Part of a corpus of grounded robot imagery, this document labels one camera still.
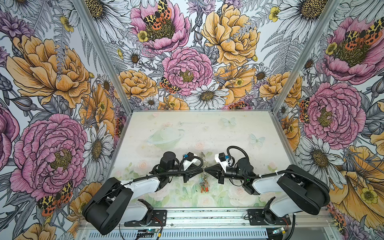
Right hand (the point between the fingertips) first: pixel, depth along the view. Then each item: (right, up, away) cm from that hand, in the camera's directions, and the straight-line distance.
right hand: (206, 174), depth 77 cm
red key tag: (0, -8, +1) cm, 8 cm away
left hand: (-3, 0, +2) cm, 3 cm away
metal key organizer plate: (-1, -8, +7) cm, 11 cm away
